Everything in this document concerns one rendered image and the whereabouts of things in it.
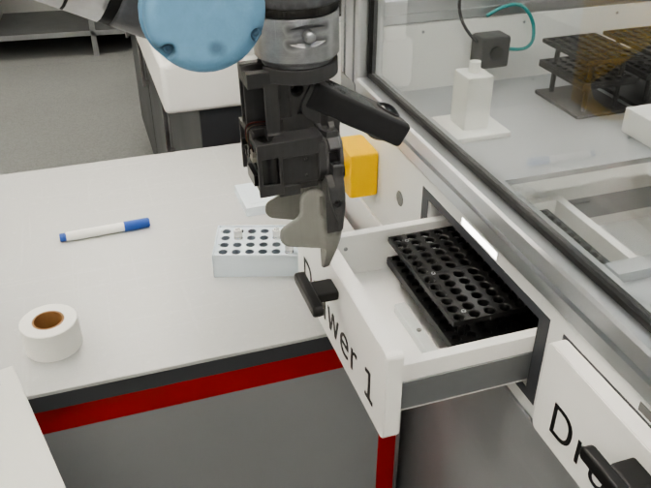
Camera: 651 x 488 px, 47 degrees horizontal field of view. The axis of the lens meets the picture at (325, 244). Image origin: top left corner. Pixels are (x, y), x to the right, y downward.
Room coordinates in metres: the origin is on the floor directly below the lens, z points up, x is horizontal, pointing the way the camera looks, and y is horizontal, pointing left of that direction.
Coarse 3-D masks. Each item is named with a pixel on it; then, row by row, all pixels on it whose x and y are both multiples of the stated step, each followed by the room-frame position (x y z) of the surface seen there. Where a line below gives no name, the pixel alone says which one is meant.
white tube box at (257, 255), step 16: (224, 240) 0.93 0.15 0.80; (240, 240) 0.93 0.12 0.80; (256, 240) 0.93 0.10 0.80; (272, 240) 0.93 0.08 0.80; (224, 256) 0.89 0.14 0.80; (240, 256) 0.89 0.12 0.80; (256, 256) 0.89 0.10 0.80; (272, 256) 0.89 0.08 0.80; (288, 256) 0.89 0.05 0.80; (224, 272) 0.89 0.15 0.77; (240, 272) 0.89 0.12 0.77; (256, 272) 0.89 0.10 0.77; (272, 272) 0.89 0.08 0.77; (288, 272) 0.89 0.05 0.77
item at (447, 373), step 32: (416, 224) 0.81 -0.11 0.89; (448, 224) 0.82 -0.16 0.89; (352, 256) 0.78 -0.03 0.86; (384, 256) 0.80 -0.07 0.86; (384, 288) 0.75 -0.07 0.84; (416, 352) 0.63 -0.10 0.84; (448, 352) 0.56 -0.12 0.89; (480, 352) 0.57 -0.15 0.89; (512, 352) 0.58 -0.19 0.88; (416, 384) 0.55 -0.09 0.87; (448, 384) 0.56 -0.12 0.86; (480, 384) 0.57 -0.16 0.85
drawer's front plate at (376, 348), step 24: (312, 264) 0.73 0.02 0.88; (336, 264) 0.67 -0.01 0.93; (336, 288) 0.65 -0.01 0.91; (360, 288) 0.62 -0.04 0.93; (336, 312) 0.65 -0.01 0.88; (360, 312) 0.59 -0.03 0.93; (360, 336) 0.58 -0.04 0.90; (384, 336) 0.55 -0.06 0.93; (360, 360) 0.58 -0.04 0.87; (384, 360) 0.52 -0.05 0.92; (360, 384) 0.58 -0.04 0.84; (384, 384) 0.52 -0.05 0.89; (384, 408) 0.52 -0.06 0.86; (384, 432) 0.52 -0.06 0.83
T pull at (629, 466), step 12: (588, 456) 0.42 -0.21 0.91; (600, 456) 0.42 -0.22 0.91; (588, 468) 0.41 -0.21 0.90; (600, 468) 0.40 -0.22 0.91; (612, 468) 0.40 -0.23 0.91; (624, 468) 0.40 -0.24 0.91; (636, 468) 0.40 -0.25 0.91; (600, 480) 0.40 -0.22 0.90; (612, 480) 0.39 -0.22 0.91; (624, 480) 0.39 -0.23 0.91; (636, 480) 0.39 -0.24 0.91; (648, 480) 0.39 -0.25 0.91
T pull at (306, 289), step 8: (296, 280) 0.67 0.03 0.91; (304, 280) 0.66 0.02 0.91; (328, 280) 0.66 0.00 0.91; (304, 288) 0.65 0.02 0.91; (312, 288) 0.65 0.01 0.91; (320, 288) 0.65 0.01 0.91; (328, 288) 0.65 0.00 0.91; (304, 296) 0.64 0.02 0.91; (312, 296) 0.63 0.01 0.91; (320, 296) 0.64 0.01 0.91; (328, 296) 0.64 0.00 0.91; (336, 296) 0.64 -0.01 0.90; (312, 304) 0.62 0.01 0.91; (320, 304) 0.62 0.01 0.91; (312, 312) 0.61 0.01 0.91; (320, 312) 0.61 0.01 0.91
